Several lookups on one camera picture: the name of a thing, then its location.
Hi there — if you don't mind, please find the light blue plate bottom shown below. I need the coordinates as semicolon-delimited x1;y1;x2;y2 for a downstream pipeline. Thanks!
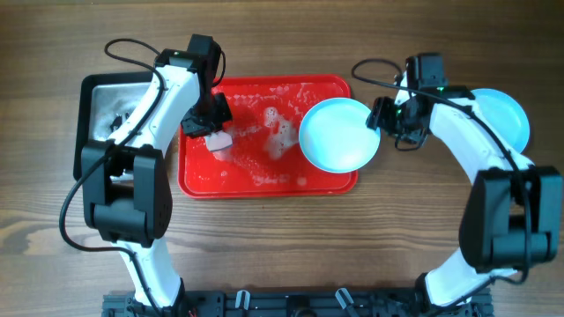
471;88;531;153

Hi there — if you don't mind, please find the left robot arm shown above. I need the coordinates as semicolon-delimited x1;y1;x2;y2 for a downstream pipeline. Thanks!
73;34;233;316

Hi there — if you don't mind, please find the pink sponge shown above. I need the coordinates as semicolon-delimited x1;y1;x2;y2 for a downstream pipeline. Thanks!
204;130;233;152

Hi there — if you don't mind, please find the light blue plate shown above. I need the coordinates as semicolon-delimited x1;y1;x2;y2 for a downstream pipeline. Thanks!
471;88;531;153
299;98;381;173

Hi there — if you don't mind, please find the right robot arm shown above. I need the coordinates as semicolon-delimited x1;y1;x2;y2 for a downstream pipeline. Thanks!
366;53;563;316

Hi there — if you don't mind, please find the red plastic tray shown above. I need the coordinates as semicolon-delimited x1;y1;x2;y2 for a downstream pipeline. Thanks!
178;74;358;199

